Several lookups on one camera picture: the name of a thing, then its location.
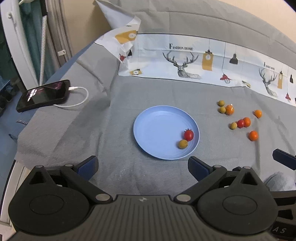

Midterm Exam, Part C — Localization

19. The black smartphone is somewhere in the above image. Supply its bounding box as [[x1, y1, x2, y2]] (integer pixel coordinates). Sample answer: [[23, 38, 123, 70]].
[[16, 79, 70, 113]]

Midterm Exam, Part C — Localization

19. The light blue plastic plate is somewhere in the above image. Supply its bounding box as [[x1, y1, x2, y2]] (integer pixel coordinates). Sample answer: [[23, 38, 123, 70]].
[[133, 105, 200, 161]]

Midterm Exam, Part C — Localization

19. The orange kumquat front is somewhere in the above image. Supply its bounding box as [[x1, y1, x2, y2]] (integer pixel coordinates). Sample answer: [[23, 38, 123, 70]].
[[248, 131, 259, 141]]

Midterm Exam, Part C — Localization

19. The red cherry tomato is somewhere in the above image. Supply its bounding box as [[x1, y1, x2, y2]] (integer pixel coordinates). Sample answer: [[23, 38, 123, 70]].
[[183, 129, 194, 142], [237, 119, 245, 128]]

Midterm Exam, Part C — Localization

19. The grey cloth mat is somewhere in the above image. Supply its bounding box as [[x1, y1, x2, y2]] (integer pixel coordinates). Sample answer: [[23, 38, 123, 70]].
[[15, 44, 295, 196]]

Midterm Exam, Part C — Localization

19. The yellow-green small fruit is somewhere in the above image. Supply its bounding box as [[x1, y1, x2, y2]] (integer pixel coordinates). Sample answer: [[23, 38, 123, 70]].
[[178, 139, 188, 149]]

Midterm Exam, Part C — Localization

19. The orange kumquat with stem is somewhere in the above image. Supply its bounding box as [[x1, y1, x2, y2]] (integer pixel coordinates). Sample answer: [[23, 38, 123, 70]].
[[225, 104, 235, 115]]

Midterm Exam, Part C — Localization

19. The white charging cable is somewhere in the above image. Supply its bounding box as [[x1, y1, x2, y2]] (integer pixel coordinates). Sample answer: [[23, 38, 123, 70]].
[[53, 86, 90, 109]]

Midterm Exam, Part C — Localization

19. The deer print white cloth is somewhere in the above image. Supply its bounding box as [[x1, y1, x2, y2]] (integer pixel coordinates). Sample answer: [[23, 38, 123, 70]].
[[96, 1, 295, 105]]

